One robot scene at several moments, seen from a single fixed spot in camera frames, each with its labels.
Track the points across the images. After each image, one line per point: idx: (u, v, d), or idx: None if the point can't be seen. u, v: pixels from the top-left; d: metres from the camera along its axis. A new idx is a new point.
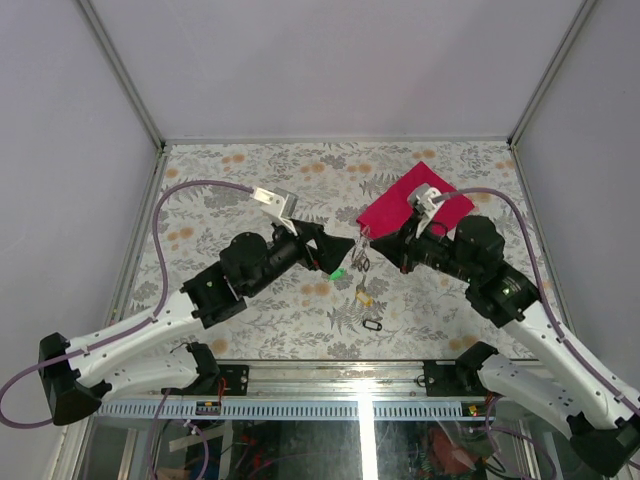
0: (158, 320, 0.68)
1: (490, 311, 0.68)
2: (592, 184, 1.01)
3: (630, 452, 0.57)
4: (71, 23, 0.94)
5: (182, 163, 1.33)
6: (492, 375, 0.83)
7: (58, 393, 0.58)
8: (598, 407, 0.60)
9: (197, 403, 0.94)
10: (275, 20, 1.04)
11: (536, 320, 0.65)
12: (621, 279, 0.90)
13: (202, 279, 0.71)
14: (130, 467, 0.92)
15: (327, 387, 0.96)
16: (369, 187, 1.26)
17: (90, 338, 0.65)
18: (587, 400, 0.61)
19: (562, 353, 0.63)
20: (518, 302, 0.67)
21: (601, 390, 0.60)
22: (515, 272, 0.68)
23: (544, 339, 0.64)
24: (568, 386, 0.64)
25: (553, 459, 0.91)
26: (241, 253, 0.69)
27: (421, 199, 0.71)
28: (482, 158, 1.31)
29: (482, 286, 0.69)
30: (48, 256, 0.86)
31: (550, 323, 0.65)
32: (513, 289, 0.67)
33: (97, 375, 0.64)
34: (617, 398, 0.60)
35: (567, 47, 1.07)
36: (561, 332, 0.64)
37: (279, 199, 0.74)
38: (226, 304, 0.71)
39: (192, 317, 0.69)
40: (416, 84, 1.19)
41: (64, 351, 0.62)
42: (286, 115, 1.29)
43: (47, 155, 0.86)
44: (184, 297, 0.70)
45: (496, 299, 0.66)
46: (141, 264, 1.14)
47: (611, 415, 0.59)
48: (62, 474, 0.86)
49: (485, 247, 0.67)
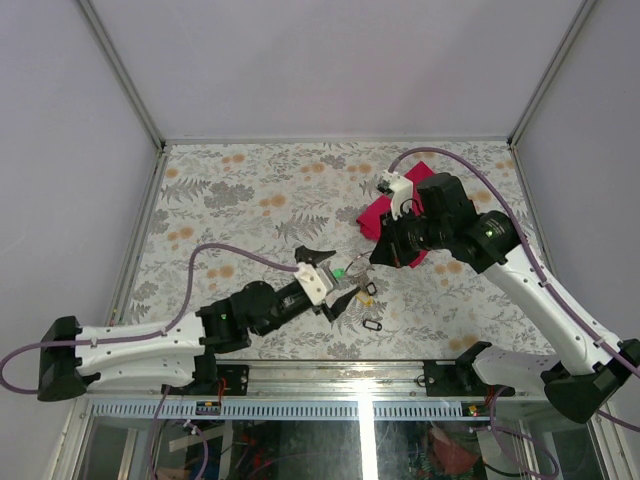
0: (166, 336, 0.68)
1: (472, 256, 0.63)
2: (592, 184, 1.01)
3: (606, 396, 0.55)
4: (71, 22, 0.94)
5: (182, 163, 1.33)
6: (484, 364, 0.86)
7: (56, 376, 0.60)
8: (576, 352, 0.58)
9: (197, 403, 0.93)
10: (275, 20, 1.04)
11: (518, 264, 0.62)
12: (621, 278, 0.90)
13: (218, 309, 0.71)
14: (130, 467, 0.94)
15: (327, 387, 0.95)
16: (369, 187, 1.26)
17: (101, 331, 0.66)
18: (565, 346, 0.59)
19: (544, 297, 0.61)
20: (501, 243, 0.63)
21: (581, 335, 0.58)
22: (495, 217, 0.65)
23: (525, 283, 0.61)
24: (546, 332, 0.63)
25: (554, 457, 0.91)
26: (250, 301, 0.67)
27: (386, 178, 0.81)
28: (482, 158, 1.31)
29: (463, 237, 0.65)
30: (48, 254, 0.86)
31: (532, 267, 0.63)
32: (496, 232, 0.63)
33: (96, 368, 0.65)
34: (596, 343, 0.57)
35: (566, 47, 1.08)
36: (543, 276, 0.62)
37: (321, 286, 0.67)
38: (232, 343, 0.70)
39: (197, 343, 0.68)
40: (416, 84, 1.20)
41: (74, 337, 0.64)
42: (286, 115, 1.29)
43: (47, 155, 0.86)
44: (197, 322, 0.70)
45: (478, 241, 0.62)
46: (141, 264, 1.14)
47: (589, 360, 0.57)
48: (61, 474, 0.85)
49: (443, 189, 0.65)
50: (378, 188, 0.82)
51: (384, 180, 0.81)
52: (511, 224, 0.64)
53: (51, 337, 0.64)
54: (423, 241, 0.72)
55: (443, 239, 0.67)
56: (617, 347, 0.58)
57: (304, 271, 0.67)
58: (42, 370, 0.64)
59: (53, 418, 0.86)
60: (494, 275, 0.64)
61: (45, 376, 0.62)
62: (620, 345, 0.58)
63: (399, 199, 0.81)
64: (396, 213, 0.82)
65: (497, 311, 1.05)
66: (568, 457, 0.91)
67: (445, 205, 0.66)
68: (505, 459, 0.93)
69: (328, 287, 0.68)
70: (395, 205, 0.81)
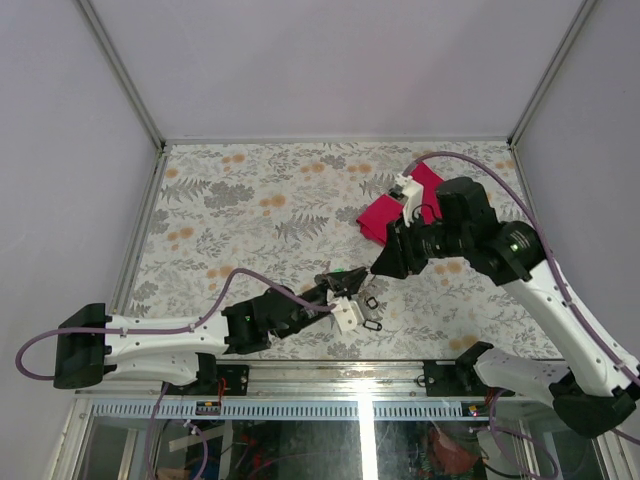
0: (194, 332, 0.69)
1: (494, 269, 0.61)
2: (592, 184, 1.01)
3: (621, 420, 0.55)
4: (71, 23, 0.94)
5: (182, 163, 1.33)
6: (486, 366, 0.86)
7: (84, 362, 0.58)
8: (595, 375, 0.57)
9: (197, 403, 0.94)
10: (275, 21, 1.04)
11: (542, 280, 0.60)
12: (621, 278, 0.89)
13: (242, 310, 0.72)
14: (130, 467, 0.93)
15: (327, 387, 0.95)
16: (369, 187, 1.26)
17: (131, 321, 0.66)
18: (583, 367, 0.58)
19: (566, 317, 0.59)
20: (525, 260, 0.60)
21: (601, 357, 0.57)
22: (518, 228, 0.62)
23: (549, 301, 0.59)
24: (562, 349, 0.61)
25: (554, 457, 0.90)
26: (271, 305, 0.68)
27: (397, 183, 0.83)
28: (482, 158, 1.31)
29: (486, 248, 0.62)
30: (48, 254, 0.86)
31: (556, 284, 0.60)
32: (520, 246, 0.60)
33: (121, 359, 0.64)
34: (616, 367, 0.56)
35: (566, 47, 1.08)
36: (568, 296, 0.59)
37: (352, 318, 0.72)
38: (252, 344, 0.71)
39: (223, 342, 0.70)
40: (417, 84, 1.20)
41: (104, 325, 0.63)
42: (286, 115, 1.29)
43: (48, 155, 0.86)
44: (221, 321, 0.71)
45: (501, 253, 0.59)
46: (141, 264, 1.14)
47: (609, 384, 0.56)
48: (62, 474, 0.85)
49: (468, 198, 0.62)
50: (391, 193, 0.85)
51: (397, 184, 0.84)
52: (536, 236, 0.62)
53: (76, 323, 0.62)
54: (439, 249, 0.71)
55: (463, 250, 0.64)
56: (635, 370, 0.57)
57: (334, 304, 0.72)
58: (60, 356, 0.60)
59: (52, 419, 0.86)
60: (515, 289, 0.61)
61: (67, 362, 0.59)
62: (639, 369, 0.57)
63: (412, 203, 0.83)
64: (409, 218, 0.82)
65: (497, 311, 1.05)
66: (568, 457, 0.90)
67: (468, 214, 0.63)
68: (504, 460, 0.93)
69: (357, 320, 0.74)
70: (407, 210, 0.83)
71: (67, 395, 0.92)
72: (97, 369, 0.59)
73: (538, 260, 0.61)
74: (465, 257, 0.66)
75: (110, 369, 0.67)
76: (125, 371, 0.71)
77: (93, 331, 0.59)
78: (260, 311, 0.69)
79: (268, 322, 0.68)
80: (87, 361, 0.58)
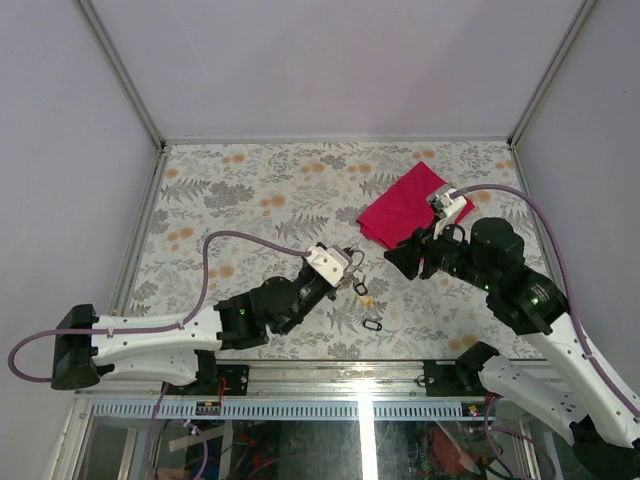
0: (183, 329, 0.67)
1: (515, 320, 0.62)
2: (592, 184, 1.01)
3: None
4: (71, 23, 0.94)
5: (182, 163, 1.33)
6: (492, 377, 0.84)
7: (71, 364, 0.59)
8: (616, 427, 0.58)
9: (197, 403, 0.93)
10: (275, 20, 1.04)
11: (561, 333, 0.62)
12: (621, 278, 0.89)
13: (238, 304, 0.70)
14: (131, 466, 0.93)
15: (327, 387, 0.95)
16: (369, 187, 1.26)
17: (118, 321, 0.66)
18: (604, 419, 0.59)
19: (587, 370, 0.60)
20: (545, 312, 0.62)
21: (621, 409, 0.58)
22: (540, 279, 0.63)
23: (569, 354, 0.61)
24: (582, 400, 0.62)
25: (553, 459, 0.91)
26: (269, 297, 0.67)
27: (442, 197, 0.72)
28: (482, 159, 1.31)
29: (508, 296, 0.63)
30: (48, 254, 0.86)
31: (576, 337, 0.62)
32: (541, 299, 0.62)
33: (113, 358, 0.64)
34: (635, 419, 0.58)
35: (566, 47, 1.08)
36: (588, 349, 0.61)
37: (338, 265, 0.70)
38: (249, 339, 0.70)
39: (216, 338, 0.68)
40: (417, 84, 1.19)
41: (90, 325, 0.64)
42: (286, 115, 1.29)
43: (48, 155, 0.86)
44: (214, 317, 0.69)
45: (522, 308, 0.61)
46: (141, 265, 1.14)
47: (629, 435, 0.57)
48: (61, 474, 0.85)
49: (504, 249, 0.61)
50: (430, 206, 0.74)
51: (439, 200, 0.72)
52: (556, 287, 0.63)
53: (67, 326, 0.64)
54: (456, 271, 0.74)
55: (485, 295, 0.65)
56: None
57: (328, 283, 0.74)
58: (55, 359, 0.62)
59: (52, 419, 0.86)
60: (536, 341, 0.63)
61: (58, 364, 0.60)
62: None
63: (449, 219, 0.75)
64: (438, 232, 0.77)
65: None
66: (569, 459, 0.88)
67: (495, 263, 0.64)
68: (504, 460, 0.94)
69: (343, 265, 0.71)
70: (441, 225, 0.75)
71: (67, 395, 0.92)
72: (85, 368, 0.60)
73: (557, 310, 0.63)
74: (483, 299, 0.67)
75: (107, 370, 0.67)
76: (123, 371, 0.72)
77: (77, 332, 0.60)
78: (259, 305, 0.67)
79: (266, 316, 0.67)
80: (74, 363, 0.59)
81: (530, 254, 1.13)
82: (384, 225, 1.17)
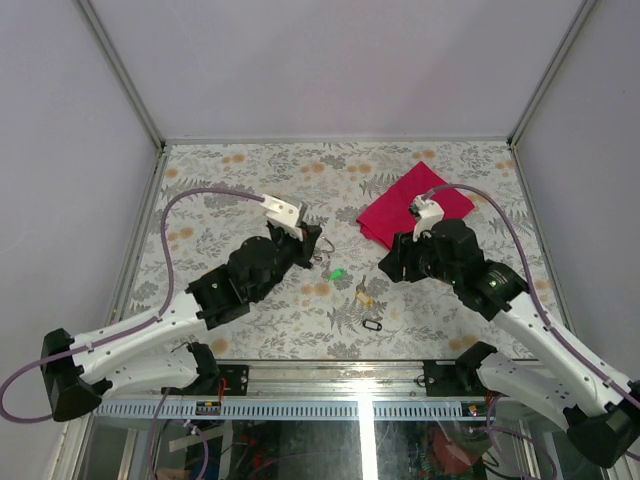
0: (162, 320, 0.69)
1: (480, 304, 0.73)
2: (591, 184, 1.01)
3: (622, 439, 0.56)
4: (70, 22, 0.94)
5: (182, 163, 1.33)
6: (490, 372, 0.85)
7: (59, 390, 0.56)
8: (586, 392, 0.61)
9: (197, 403, 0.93)
10: (275, 20, 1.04)
11: (522, 308, 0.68)
12: (621, 278, 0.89)
13: (207, 280, 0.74)
14: (131, 467, 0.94)
15: (327, 387, 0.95)
16: (368, 187, 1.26)
17: (94, 334, 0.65)
18: (576, 387, 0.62)
19: (548, 340, 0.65)
20: (506, 293, 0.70)
21: (589, 375, 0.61)
22: (501, 267, 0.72)
23: (531, 328, 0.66)
24: (557, 374, 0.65)
25: (554, 459, 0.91)
26: (251, 255, 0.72)
27: (419, 203, 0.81)
28: (482, 159, 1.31)
29: (472, 284, 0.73)
30: (48, 254, 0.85)
31: (537, 311, 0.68)
32: (500, 282, 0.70)
33: (101, 372, 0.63)
34: (605, 384, 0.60)
35: (566, 47, 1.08)
36: (547, 321, 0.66)
37: (291, 209, 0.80)
38: (232, 307, 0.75)
39: (196, 317, 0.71)
40: (417, 84, 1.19)
41: (68, 347, 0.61)
42: (287, 115, 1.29)
43: (47, 155, 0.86)
44: (189, 299, 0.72)
45: (484, 292, 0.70)
46: (141, 264, 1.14)
47: (601, 400, 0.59)
48: (62, 474, 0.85)
49: (457, 240, 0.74)
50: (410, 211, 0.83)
51: (417, 204, 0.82)
52: (514, 273, 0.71)
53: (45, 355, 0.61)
54: (430, 268, 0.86)
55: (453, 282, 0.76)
56: (627, 387, 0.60)
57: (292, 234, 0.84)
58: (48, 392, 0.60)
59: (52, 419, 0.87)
60: (502, 321, 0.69)
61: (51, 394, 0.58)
62: (630, 385, 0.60)
63: (426, 224, 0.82)
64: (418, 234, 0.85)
65: None
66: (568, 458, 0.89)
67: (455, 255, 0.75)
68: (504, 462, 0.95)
69: (296, 207, 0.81)
70: (419, 228, 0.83)
71: None
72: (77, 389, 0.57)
73: (519, 292, 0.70)
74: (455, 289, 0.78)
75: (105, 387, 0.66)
76: (122, 386, 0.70)
77: (55, 357, 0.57)
78: (242, 264, 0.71)
79: (250, 273, 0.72)
80: (61, 388, 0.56)
81: (530, 254, 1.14)
82: (384, 226, 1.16)
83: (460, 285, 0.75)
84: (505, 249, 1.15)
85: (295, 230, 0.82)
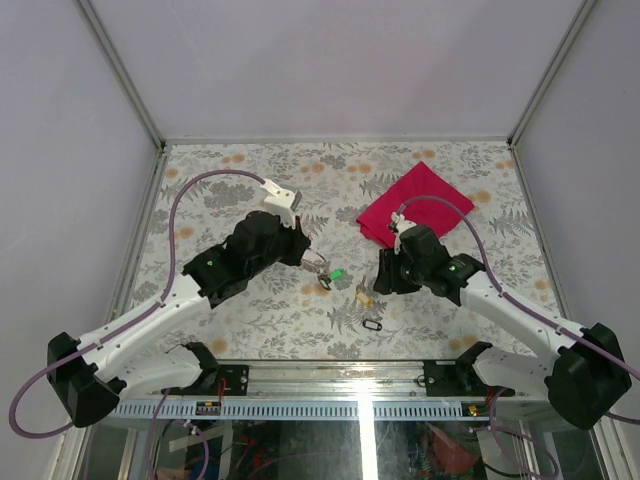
0: (166, 305, 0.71)
1: (445, 290, 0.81)
2: (591, 184, 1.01)
3: (581, 380, 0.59)
4: (70, 22, 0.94)
5: (182, 163, 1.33)
6: (485, 364, 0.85)
7: (78, 390, 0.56)
8: (541, 342, 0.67)
9: (197, 403, 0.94)
10: (275, 21, 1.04)
11: (480, 283, 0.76)
12: (621, 277, 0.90)
13: (201, 260, 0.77)
14: (130, 467, 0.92)
15: (327, 387, 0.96)
16: (369, 187, 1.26)
17: (100, 332, 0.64)
18: (534, 341, 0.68)
19: (504, 304, 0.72)
20: (465, 273, 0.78)
21: (541, 327, 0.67)
22: (460, 256, 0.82)
23: (487, 297, 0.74)
24: (520, 337, 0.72)
25: (555, 459, 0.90)
26: (257, 225, 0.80)
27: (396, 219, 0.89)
28: (482, 159, 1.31)
29: (436, 273, 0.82)
30: (48, 254, 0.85)
31: (491, 284, 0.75)
32: (458, 266, 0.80)
33: (113, 367, 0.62)
34: (557, 332, 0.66)
35: (566, 47, 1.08)
36: (500, 288, 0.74)
37: (288, 193, 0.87)
38: (233, 280, 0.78)
39: (198, 295, 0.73)
40: (418, 84, 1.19)
41: (76, 348, 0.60)
42: (287, 115, 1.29)
43: (47, 155, 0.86)
44: (187, 280, 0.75)
45: (446, 277, 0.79)
46: (141, 264, 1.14)
47: (553, 346, 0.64)
48: (62, 474, 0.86)
49: (417, 238, 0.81)
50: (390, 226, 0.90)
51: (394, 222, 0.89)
52: (472, 259, 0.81)
53: (51, 361, 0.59)
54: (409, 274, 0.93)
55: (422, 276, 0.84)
56: (579, 331, 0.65)
57: (286, 219, 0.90)
58: (63, 397, 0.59)
59: (52, 419, 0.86)
60: (466, 299, 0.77)
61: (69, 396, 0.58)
62: (581, 329, 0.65)
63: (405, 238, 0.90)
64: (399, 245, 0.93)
65: None
66: (568, 457, 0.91)
67: (419, 253, 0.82)
68: (505, 460, 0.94)
69: (293, 192, 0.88)
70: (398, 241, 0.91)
71: None
72: (96, 387, 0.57)
73: (476, 272, 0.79)
74: (425, 285, 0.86)
75: (120, 386, 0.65)
76: (136, 384, 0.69)
77: (67, 359, 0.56)
78: (248, 231, 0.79)
79: (257, 239, 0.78)
80: (79, 388, 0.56)
81: (530, 254, 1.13)
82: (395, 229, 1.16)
83: (427, 276, 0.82)
84: (504, 249, 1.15)
85: (289, 214, 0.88)
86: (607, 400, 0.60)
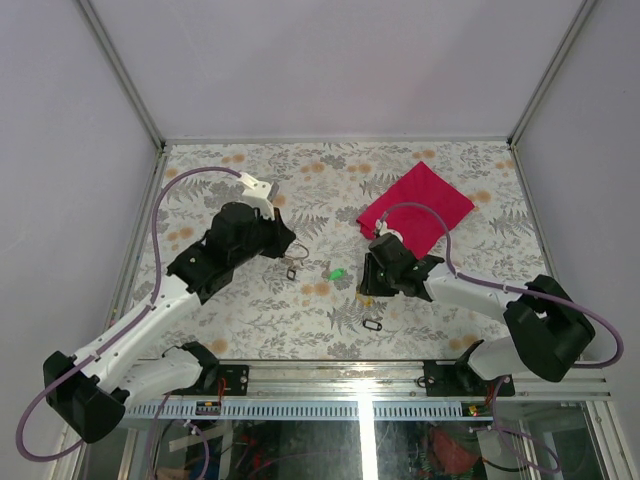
0: (156, 308, 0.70)
1: (415, 290, 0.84)
2: (591, 184, 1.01)
3: (532, 325, 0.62)
4: (70, 22, 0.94)
5: (182, 163, 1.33)
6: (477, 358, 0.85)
7: (82, 403, 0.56)
8: (493, 303, 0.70)
9: (197, 403, 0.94)
10: (275, 20, 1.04)
11: (439, 270, 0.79)
12: (621, 277, 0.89)
13: (184, 258, 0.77)
14: (131, 466, 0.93)
15: (327, 387, 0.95)
16: (368, 187, 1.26)
17: (95, 344, 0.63)
18: (490, 306, 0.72)
19: (458, 282, 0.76)
20: (428, 269, 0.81)
21: (491, 290, 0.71)
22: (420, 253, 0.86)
23: (445, 280, 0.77)
24: (482, 308, 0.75)
25: (556, 457, 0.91)
26: (235, 215, 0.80)
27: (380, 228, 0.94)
28: (482, 159, 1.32)
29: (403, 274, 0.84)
30: (48, 254, 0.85)
31: (448, 268, 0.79)
32: (421, 264, 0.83)
33: (115, 376, 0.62)
34: (504, 290, 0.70)
35: (566, 47, 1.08)
36: (454, 269, 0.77)
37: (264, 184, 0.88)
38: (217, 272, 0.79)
39: (189, 293, 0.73)
40: (418, 84, 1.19)
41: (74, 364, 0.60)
42: (286, 115, 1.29)
43: (47, 154, 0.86)
44: (176, 279, 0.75)
45: (413, 278, 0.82)
46: (141, 264, 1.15)
47: (502, 302, 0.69)
48: (61, 474, 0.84)
49: (384, 244, 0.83)
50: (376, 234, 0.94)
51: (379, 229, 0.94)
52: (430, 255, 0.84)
53: (51, 381, 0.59)
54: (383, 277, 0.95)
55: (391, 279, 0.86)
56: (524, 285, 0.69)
57: (265, 211, 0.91)
58: (69, 415, 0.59)
59: (52, 419, 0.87)
60: (433, 291, 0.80)
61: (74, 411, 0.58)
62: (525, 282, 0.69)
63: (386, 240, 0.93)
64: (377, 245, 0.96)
65: None
66: (568, 457, 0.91)
67: (387, 258, 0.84)
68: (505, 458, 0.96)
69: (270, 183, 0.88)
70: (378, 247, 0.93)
71: None
72: (99, 395, 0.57)
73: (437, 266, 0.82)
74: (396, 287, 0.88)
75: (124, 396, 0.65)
76: (138, 393, 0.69)
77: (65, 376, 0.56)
78: (226, 223, 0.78)
79: (236, 229, 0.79)
80: (83, 401, 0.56)
81: (529, 254, 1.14)
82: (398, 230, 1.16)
83: (397, 279, 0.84)
84: (504, 249, 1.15)
85: (267, 207, 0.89)
86: (570, 342, 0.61)
